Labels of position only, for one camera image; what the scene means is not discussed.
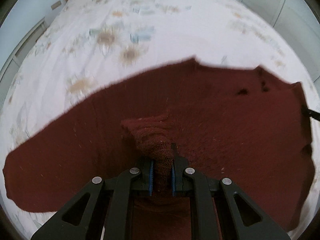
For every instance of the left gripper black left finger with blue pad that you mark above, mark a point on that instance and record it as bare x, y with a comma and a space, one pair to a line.
102, 209

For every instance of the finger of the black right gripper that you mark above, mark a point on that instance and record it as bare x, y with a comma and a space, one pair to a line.
311, 113

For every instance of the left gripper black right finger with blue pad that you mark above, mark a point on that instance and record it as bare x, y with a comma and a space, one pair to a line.
219, 209

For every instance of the dark red knitted sweater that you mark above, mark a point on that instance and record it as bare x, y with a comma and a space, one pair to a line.
247, 125

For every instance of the white wardrobe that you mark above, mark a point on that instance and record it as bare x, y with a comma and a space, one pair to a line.
296, 23

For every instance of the white radiator cover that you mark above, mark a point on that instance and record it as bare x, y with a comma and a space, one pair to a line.
14, 61

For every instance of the white floral bed sheet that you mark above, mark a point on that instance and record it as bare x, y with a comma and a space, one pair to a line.
89, 44

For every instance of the left wall socket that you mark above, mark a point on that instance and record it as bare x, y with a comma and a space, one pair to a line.
55, 5

